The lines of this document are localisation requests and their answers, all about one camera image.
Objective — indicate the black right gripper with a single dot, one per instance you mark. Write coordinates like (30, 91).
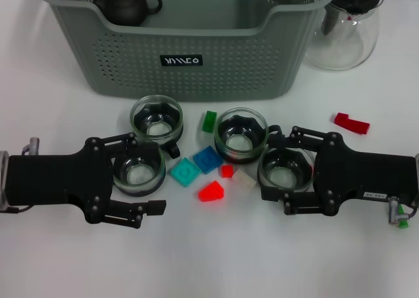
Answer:
(366, 177)

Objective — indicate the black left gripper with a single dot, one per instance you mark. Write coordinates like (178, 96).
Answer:
(55, 180)

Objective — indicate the glass teacup black holder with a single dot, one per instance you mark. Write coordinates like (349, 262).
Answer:
(284, 177)
(137, 177)
(240, 144)
(155, 113)

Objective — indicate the teal square toy brick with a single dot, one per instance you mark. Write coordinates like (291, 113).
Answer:
(185, 173)

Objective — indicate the white rectangular studded brick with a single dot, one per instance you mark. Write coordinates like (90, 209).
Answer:
(245, 180)

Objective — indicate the small red square brick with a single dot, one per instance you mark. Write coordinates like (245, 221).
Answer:
(227, 171)

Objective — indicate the blue square toy brick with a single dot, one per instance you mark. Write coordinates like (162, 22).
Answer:
(207, 160)

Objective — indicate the red sloped toy brick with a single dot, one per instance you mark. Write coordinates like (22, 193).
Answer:
(211, 192)

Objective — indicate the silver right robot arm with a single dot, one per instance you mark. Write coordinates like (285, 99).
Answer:
(417, 160)

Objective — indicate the grey-green perforated storage bin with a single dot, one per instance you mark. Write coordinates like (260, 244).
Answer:
(229, 75)

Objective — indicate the dark red long brick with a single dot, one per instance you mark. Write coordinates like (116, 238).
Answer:
(352, 123)

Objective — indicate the green rectangular toy brick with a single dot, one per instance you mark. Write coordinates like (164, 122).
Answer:
(209, 121)

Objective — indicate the round glass pitcher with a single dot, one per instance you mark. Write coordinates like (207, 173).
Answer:
(343, 46)

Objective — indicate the dark clay teapot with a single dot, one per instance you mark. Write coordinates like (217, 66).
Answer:
(126, 6)

